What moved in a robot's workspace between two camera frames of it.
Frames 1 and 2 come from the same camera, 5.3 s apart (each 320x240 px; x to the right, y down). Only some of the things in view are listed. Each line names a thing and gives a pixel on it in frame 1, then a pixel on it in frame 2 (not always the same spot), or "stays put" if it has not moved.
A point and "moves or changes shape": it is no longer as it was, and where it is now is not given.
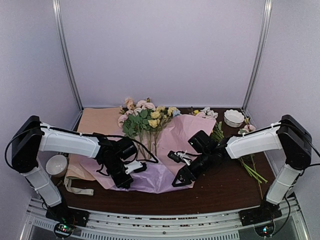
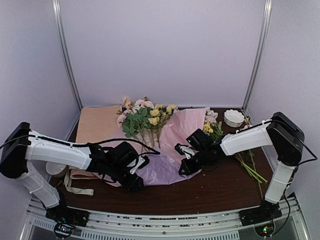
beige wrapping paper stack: [102, 121] stays put
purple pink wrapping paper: [158, 176] moves or changes shape
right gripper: [187, 174] -> [189, 170]
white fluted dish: [233, 118] stays put
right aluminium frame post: [261, 55] stays put
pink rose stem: [136, 121] stays put
